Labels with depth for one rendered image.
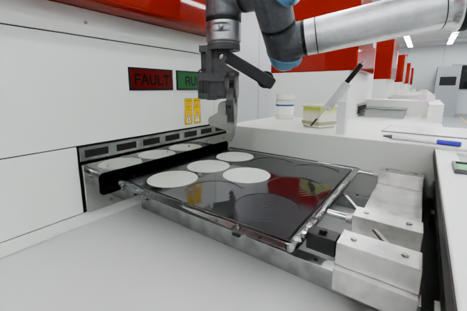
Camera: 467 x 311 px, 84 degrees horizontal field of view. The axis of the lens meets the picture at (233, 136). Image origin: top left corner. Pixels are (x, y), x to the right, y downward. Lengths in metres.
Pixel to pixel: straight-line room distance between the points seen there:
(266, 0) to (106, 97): 0.36
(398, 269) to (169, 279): 0.28
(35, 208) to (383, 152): 0.69
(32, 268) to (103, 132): 0.24
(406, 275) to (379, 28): 0.43
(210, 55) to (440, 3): 0.42
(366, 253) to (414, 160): 0.37
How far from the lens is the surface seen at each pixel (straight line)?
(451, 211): 0.34
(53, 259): 0.52
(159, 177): 0.56
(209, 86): 0.56
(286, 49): 0.60
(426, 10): 0.61
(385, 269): 0.34
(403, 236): 0.41
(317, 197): 0.47
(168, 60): 0.67
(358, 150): 0.68
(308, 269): 0.41
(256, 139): 0.78
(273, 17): 0.56
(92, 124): 0.56
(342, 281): 0.35
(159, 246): 0.49
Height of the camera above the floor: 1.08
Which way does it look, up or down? 10 degrees down
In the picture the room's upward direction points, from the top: straight up
